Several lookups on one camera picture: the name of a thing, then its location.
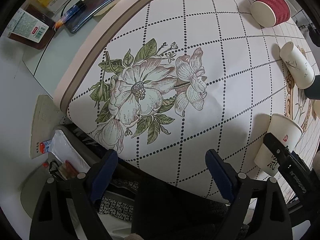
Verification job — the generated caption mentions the white paper cup with print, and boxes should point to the white paper cup with print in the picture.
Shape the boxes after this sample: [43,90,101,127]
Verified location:
[254,113,303,177]

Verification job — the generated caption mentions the dark green cup yellow inside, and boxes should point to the dark green cup yellow inside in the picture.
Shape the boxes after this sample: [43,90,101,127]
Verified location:
[304,75,320,100]

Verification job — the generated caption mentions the white paper cup lying down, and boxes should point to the white paper cup lying down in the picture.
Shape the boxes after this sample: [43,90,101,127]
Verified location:
[280,42,315,89]

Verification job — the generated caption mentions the red ribbed paper cup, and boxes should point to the red ribbed paper cup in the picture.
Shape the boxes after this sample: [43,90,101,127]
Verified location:
[250,0,291,28]

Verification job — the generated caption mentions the white stool with papers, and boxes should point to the white stool with papers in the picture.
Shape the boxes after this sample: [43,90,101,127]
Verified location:
[30,125,101,181]

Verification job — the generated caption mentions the patterned white tablecloth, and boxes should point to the patterned white tablecloth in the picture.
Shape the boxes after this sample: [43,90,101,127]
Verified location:
[54,0,319,201]

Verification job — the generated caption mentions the blue lighter pen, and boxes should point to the blue lighter pen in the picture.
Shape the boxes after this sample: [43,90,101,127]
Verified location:
[53,0,86,31]

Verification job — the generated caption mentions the white labelled dark box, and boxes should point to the white labelled dark box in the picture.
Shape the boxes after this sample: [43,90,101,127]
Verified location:
[6,4,55,50]

